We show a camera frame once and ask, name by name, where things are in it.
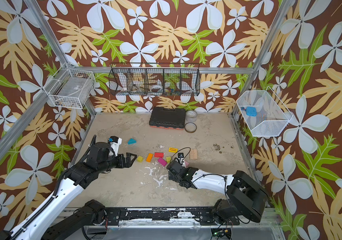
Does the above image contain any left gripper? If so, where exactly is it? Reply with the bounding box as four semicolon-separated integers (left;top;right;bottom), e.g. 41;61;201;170
98;152;138;175

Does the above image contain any magenta rectangular block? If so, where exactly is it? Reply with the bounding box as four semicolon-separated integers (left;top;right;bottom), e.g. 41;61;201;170
158;158;168;167

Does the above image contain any natural wood plank block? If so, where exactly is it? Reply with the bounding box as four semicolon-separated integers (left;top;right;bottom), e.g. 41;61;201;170
190;149;195;160

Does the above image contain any yellow red-striped block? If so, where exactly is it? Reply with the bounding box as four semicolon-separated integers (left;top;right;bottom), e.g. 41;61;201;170
169;147;178;153

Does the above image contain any light pink block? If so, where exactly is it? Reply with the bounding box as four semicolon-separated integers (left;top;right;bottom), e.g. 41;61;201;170
183;161;189;168

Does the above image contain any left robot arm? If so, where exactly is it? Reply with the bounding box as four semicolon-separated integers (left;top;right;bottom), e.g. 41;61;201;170
0;142;137;240

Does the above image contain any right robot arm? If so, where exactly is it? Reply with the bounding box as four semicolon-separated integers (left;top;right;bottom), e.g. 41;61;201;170
167;160;269;225

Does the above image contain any yellow-green square block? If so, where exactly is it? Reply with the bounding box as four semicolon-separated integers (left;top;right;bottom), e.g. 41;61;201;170
137;156;144;163

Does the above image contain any teal triangular block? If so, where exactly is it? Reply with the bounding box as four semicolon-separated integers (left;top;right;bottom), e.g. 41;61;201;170
128;138;137;145

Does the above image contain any orange rectangular block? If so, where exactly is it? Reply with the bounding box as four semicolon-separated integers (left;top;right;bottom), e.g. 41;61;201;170
146;153;154;163

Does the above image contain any red rectangular block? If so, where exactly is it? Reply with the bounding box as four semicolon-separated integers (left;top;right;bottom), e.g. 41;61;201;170
154;152;164;158

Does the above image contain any black tool case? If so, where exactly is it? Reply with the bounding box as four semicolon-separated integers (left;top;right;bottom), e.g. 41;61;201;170
149;107;186;130

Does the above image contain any clear glass jar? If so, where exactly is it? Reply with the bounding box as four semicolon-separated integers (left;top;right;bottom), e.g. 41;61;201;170
186;110;198;123

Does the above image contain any white tape roll in basket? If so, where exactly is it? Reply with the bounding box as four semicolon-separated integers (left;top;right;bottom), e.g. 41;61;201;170
150;85;163;93

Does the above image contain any blue object in basket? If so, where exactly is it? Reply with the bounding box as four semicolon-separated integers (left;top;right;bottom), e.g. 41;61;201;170
245;107;258;117

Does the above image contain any white mesh corner basket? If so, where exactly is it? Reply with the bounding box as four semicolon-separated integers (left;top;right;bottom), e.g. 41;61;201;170
237;87;293;138

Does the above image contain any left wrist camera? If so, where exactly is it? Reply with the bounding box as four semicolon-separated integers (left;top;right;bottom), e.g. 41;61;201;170
109;136;122;157

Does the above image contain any black wire basket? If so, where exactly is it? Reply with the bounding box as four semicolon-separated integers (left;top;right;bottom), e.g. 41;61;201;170
107;63;201;97

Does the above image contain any white wire basket left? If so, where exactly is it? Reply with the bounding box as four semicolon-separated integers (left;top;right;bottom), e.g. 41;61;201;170
44;64;96;109

